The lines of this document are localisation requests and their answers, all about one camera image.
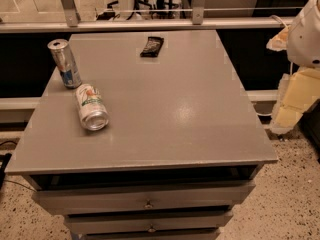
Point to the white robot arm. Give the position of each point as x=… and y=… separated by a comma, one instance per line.
x=303, y=43

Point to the grey drawer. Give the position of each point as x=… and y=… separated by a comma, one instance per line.
x=143, y=198
x=148, y=222
x=193, y=234

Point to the black object at left edge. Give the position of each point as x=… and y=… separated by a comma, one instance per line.
x=4, y=160

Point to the silver blue energy drink can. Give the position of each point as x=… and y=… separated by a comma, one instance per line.
x=65, y=62

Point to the grey drawer cabinet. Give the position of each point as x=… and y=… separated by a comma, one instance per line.
x=181, y=117

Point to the middle grey drawer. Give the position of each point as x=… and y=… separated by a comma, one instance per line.
x=148, y=222

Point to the horizontal metal rail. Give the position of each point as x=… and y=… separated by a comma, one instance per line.
x=147, y=25

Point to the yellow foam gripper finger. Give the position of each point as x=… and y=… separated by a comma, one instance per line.
x=279, y=41
x=296, y=94

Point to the right metal railing bracket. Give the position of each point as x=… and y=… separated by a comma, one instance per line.
x=197, y=11

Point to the left metal railing bracket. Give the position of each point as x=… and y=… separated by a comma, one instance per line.
x=71, y=14

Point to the metal railing bracket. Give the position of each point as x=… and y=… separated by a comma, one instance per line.
x=197, y=11
x=71, y=14

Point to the top grey drawer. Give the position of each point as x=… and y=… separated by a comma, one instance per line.
x=143, y=198

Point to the bottom grey drawer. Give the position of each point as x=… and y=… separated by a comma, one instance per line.
x=193, y=234

